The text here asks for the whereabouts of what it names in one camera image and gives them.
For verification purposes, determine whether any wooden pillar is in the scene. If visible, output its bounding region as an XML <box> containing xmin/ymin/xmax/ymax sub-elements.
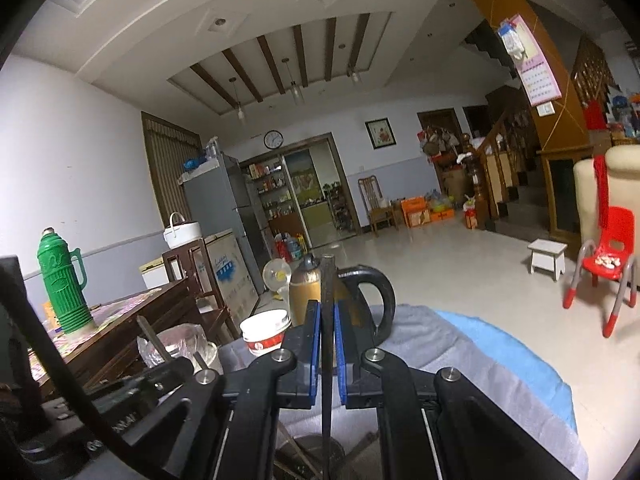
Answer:
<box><xmin>450</xmin><ymin>0</ymin><xmax>596</xmax><ymax>251</ymax></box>

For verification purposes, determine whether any glass pendant lamp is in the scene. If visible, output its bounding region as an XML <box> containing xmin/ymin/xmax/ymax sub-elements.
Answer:
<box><xmin>347</xmin><ymin>35</ymin><xmax>362</xmax><ymax>86</ymax></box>
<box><xmin>229</xmin><ymin>77</ymin><xmax>248</xmax><ymax>123</ymax></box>
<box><xmin>281</xmin><ymin>58</ymin><xmax>305</xmax><ymax>106</ymax></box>

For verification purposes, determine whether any small white stool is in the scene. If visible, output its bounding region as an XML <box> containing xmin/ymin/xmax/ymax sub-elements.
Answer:
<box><xmin>528</xmin><ymin>240</ymin><xmax>569</xmax><ymax>282</ymax></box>

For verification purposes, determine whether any wooden display shelf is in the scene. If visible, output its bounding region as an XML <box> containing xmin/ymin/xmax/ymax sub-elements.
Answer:
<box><xmin>242</xmin><ymin>157</ymin><xmax>303</xmax><ymax>251</ymax></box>

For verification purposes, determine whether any checkered table cover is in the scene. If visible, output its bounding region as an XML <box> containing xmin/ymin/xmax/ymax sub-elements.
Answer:
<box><xmin>27</xmin><ymin>287</ymin><xmax>163</xmax><ymax>361</ymax></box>

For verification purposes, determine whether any wooden chair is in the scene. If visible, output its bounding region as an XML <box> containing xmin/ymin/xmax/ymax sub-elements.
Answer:
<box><xmin>357</xmin><ymin>176</ymin><xmax>399</xmax><ymax>237</ymax></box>

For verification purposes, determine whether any grey metal chopstick holder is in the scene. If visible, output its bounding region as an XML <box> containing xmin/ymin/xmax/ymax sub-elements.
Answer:
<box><xmin>274</xmin><ymin>435</ymin><xmax>351</xmax><ymax>480</ymax></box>

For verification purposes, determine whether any grey tablecloth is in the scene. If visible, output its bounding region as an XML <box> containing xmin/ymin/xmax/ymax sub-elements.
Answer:
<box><xmin>220</xmin><ymin>305</ymin><xmax>591</xmax><ymax>480</ymax></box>

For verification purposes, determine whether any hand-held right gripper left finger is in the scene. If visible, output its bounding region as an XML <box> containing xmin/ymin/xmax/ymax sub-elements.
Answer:
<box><xmin>115</xmin><ymin>300</ymin><xmax>322</xmax><ymax>480</ymax></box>

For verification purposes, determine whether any white basket with handle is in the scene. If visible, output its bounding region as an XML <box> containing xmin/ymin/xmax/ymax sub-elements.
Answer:
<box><xmin>163</xmin><ymin>212</ymin><xmax>203</xmax><ymax>250</ymax></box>

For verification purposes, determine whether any wooden stair railing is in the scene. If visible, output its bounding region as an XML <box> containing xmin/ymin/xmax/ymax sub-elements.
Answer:
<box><xmin>462</xmin><ymin>110</ymin><xmax>543</xmax><ymax>233</ymax></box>

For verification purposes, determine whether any thin dark metal rod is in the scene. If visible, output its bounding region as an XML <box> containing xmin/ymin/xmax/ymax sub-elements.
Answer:
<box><xmin>320</xmin><ymin>255</ymin><xmax>337</xmax><ymax>480</ymax></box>

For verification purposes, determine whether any small white fan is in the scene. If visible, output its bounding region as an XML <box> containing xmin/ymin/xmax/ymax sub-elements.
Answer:
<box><xmin>262</xmin><ymin>259</ymin><xmax>293</xmax><ymax>303</ymax></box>

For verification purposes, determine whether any grey refrigerator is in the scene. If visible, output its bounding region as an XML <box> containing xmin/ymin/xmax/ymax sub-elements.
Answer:
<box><xmin>181</xmin><ymin>154</ymin><xmax>273</xmax><ymax>281</ymax></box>

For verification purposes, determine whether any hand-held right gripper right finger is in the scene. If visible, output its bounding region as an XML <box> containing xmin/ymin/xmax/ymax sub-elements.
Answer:
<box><xmin>333</xmin><ymin>301</ymin><xmax>566</xmax><ymax>480</ymax></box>

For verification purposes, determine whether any dark wooden stand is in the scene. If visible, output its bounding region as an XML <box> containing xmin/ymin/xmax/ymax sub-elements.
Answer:
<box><xmin>162</xmin><ymin>237</ymin><xmax>241</xmax><ymax>343</ymax></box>

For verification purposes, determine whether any brown door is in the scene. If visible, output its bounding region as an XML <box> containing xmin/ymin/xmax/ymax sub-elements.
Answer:
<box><xmin>141</xmin><ymin>111</ymin><xmax>203</xmax><ymax>231</ymax></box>

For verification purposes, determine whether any white chest freezer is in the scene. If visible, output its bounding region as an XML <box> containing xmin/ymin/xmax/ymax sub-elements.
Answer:
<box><xmin>197</xmin><ymin>229</ymin><xmax>262</xmax><ymax>313</ymax></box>

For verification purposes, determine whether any dark wooden chopstick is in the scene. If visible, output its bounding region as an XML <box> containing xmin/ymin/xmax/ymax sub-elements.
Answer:
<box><xmin>136</xmin><ymin>316</ymin><xmax>173</xmax><ymax>365</ymax></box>

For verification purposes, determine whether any clear plastic bag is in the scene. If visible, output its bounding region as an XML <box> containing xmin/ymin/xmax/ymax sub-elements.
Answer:
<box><xmin>137</xmin><ymin>324</ymin><xmax>208</xmax><ymax>368</ymax></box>

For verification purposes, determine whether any framed wall picture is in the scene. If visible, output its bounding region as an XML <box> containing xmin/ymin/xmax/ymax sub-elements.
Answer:
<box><xmin>364</xmin><ymin>118</ymin><xmax>397</xmax><ymax>150</ymax></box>

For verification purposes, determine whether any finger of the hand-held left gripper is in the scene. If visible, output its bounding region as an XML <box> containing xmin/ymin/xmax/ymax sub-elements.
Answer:
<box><xmin>85</xmin><ymin>357</ymin><xmax>197</xmax><ymax>411</ymax></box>

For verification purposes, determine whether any blue tablecloth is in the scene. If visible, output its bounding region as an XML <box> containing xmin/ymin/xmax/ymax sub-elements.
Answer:
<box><xmin>435</xmin><ymin>310</ymin><xmax>573</xmax><ymax>433</ymax></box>

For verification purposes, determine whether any black cable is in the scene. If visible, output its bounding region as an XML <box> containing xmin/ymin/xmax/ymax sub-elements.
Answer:
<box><xmin>0</xmin><ymin>262</ymin><xmax>133</xmax><ymax>463</ymax></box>

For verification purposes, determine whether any gold electric kettle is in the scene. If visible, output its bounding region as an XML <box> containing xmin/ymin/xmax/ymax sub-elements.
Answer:
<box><xmin>289</xmin><ymin>254</ymin><xmax>396</xmax><ymax>346</ymax></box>

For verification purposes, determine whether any pink wall calendar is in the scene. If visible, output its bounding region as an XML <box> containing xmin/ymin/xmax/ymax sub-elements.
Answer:
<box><xmin>497</xmin><ymin>15</ymin><xmax>563</xmax><ymax>107</ymax></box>

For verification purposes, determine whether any cream box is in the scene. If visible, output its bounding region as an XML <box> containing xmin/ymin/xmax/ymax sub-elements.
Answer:
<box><xmin>139</xmin><ymin>257</ymin><xmax>167</xmax><ymax>290</ymax></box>

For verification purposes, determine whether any green thermos jug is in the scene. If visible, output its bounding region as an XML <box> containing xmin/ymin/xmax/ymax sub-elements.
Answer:
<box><xmin>37</xmin><ymin>228</ymin><xmax>95</xmax><ymax>335</ymax></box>

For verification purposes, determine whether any orange cardboard box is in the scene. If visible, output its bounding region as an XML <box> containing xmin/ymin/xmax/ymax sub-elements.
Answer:
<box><xmin>400</xmin><ymin>196</ymin><xmax>456</xmax><ymax>228</ymax></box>

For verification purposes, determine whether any red child chair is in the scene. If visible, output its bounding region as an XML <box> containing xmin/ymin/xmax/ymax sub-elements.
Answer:
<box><xmin>562</xmin><ymin>206</ymin><xmax>637</xmax><ymax>338</ymax></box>

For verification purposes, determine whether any red tassel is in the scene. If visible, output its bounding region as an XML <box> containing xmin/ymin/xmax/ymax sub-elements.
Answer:
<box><xmin>593</xmin><ymin>156</ymin><xmax>611</xmax><ymax>233</ymax></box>

